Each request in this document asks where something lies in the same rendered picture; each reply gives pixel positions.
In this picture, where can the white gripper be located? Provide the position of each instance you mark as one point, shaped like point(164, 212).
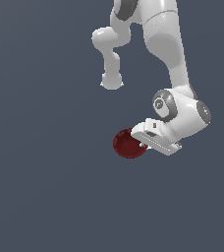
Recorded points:
point(156, 138)

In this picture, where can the dark red bowl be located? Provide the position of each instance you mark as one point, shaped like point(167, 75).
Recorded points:
point(126, 146)

